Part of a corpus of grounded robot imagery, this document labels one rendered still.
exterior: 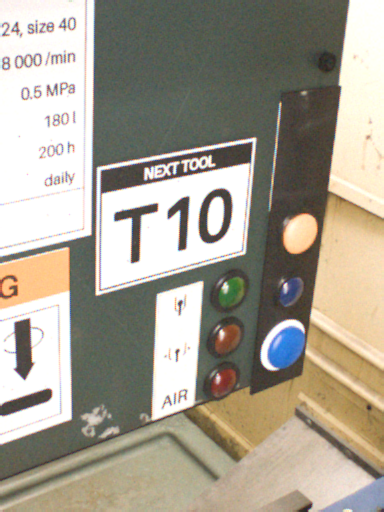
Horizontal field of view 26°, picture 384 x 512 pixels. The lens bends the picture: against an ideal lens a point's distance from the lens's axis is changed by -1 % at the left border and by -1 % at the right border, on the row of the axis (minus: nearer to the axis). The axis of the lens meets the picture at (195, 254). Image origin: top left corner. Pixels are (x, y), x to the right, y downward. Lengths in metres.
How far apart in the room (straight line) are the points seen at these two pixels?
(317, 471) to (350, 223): 0.49
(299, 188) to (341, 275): 1.07
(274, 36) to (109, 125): 0.10
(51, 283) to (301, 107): 0.17
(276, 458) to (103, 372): 1.26
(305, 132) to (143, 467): 1.59
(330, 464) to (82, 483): 0.60
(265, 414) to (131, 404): 1.38
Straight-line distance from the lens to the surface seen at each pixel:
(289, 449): 1.73
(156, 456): 2.05
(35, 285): 0.42
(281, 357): 0.55
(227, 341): 0.51
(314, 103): 0.49
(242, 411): 1.94
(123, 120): 0.41
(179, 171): 0.44
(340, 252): 1.55
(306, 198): 0.51
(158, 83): 0.42
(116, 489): 1.96
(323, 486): 1.66
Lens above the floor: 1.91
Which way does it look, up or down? 27 degrees down
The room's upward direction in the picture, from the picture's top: 4 degrees clockwise
